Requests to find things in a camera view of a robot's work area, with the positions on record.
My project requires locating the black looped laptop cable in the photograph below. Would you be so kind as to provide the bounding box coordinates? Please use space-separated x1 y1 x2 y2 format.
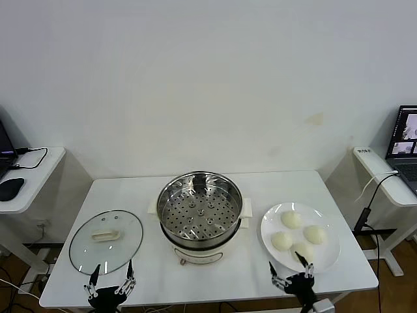
8 147 49 170

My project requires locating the glass lid with cream handle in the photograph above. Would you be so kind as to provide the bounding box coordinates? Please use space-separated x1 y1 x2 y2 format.
68 209 144 276

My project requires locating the white side table with label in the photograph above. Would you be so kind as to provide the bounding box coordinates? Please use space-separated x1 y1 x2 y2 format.
353 145 417 277

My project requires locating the black laptop with purple screen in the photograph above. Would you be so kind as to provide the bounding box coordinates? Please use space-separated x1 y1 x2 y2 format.
0 119 19 180

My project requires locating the stainless steel steamer basket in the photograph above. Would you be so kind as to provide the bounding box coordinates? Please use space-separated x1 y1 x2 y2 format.
156 170 244 245

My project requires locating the white round plate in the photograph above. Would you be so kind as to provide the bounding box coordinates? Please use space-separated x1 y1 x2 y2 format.
260 202 341 274

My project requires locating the white side table with mouse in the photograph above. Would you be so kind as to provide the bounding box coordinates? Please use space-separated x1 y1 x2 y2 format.
0 145 68 294

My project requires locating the white steamed baozi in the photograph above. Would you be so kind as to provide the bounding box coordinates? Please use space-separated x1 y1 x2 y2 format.
291 241 315 263
281 211 303 230
303 225 327 245
271 231 294 252

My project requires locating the cream electric cooker pot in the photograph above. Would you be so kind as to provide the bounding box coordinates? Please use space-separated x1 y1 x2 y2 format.
147 197 253 267

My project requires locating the black computer mouse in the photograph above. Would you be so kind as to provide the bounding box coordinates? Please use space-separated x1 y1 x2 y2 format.
0 177 25 201

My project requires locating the black cable with adapter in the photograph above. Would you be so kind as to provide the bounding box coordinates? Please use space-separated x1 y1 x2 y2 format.
354 172 400 313

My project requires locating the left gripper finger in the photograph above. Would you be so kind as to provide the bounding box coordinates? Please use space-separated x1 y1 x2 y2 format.
114 259 137 297
83 263 102 299

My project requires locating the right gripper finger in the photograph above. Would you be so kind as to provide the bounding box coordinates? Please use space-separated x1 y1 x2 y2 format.
295 250 315 278
268 261 289 291

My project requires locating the dark laptop showing camera views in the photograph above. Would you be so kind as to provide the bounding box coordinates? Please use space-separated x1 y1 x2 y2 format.
385 104 417 196

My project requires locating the white laptop cable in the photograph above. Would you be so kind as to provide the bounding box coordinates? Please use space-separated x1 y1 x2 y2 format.
354 170 399 203

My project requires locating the white table frame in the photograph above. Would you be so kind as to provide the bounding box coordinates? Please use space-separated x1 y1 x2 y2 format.
112 291 351 313

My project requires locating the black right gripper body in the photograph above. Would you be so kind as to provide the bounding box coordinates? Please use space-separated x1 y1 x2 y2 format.
283 273 317 307

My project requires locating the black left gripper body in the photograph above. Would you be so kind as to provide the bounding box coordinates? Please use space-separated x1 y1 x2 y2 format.
87 286 128 313

